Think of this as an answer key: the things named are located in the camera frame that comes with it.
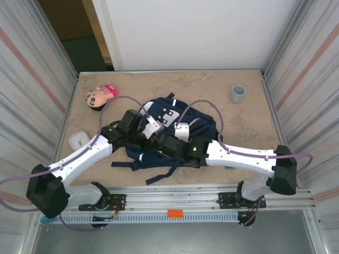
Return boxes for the grey plastic cup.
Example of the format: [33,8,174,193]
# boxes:
[229,84,247,103]

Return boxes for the blue clip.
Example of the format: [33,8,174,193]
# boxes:
[41,215,58,226]

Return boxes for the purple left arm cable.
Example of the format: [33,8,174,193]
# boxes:
[0,95,151,232]

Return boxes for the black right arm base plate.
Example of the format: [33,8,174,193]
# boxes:
[217,192,267,210]

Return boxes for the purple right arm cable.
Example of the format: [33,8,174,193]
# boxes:
[176,99,314,227]

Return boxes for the navy blue student backpack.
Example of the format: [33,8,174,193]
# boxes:
[110,92,219,186]

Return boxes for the pink plush doll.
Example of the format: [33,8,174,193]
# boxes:
[85,84,119,112]

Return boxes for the white rounded plastic box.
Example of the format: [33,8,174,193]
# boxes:
[68,131,91,151]

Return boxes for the white slotted cable duct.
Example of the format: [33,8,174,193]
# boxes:
[59,213,240,225]

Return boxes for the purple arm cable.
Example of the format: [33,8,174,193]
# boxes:
[176,99,314,227]
[0,95,151,232]

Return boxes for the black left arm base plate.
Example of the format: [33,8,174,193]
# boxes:
[78,194,127,212]

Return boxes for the aluminium mounting rail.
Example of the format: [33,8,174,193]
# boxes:
[28,185,317,212]

